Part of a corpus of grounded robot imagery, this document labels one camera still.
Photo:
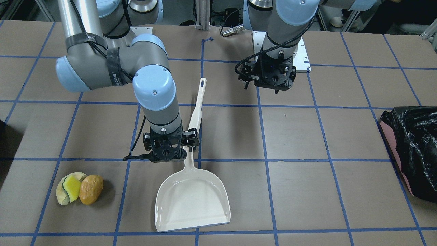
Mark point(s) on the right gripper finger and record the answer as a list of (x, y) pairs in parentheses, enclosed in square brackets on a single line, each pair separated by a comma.
[(190, 139)]

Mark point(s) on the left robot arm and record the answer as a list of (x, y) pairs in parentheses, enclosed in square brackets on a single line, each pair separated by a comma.
[(284, 22)]

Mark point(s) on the brown potato trash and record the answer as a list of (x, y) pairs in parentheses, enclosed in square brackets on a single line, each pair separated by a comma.
[(91, 188)]

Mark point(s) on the black lined bin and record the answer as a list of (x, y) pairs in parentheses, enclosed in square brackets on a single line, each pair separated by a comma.
[(411, 133)]

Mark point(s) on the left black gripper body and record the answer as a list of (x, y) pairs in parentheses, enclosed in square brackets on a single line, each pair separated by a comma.
[(244, 72)]

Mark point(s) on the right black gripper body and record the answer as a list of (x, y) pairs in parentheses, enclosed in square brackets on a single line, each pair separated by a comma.
[(147, 142)]

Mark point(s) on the white dustpan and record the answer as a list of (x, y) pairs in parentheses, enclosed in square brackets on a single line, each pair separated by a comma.
[(191, 198)]

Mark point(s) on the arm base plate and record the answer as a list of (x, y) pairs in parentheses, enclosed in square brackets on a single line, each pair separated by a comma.
[(300, 57), (136, 31)]

